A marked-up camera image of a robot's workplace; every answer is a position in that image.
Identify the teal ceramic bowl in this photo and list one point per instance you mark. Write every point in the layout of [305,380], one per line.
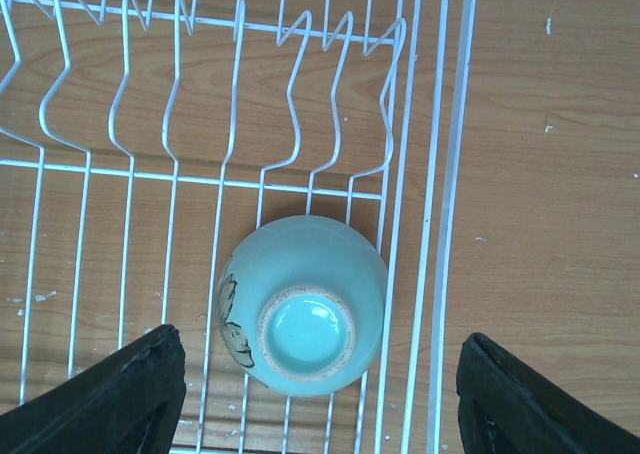
[300,305]

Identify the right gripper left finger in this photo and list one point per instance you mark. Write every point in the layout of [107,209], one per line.
[129,402]

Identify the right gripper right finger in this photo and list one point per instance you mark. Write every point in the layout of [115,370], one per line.
[505,406]

